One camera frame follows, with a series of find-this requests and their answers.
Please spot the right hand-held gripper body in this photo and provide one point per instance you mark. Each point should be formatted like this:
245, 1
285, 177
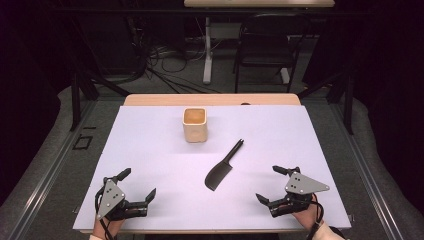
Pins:
301, 185

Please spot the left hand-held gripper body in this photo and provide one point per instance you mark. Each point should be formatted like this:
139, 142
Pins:
111, 200

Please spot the dark brown comb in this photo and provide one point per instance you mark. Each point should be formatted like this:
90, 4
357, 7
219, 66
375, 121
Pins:
218, 176

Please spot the beige square cup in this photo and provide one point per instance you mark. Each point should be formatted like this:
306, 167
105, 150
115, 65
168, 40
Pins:
195, 133

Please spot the person's left hand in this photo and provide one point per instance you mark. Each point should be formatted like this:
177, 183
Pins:
101, 230

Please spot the person's right hand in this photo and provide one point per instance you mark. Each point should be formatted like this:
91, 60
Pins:
306, 218

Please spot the black tape square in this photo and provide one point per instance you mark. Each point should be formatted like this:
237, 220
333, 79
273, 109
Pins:
82, 142

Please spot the black metal stand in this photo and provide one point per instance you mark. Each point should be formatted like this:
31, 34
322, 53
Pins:
75, 100
348, 106

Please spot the wooden table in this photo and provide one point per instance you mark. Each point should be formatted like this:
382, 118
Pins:
200, 99

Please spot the black folding chair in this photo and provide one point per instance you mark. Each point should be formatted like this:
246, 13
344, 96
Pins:
263, 50

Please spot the grey metal stand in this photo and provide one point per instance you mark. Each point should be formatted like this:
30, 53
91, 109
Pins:
260, 3

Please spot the metal floor rail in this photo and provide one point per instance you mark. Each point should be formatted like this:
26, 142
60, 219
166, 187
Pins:
43, 181
366, 181

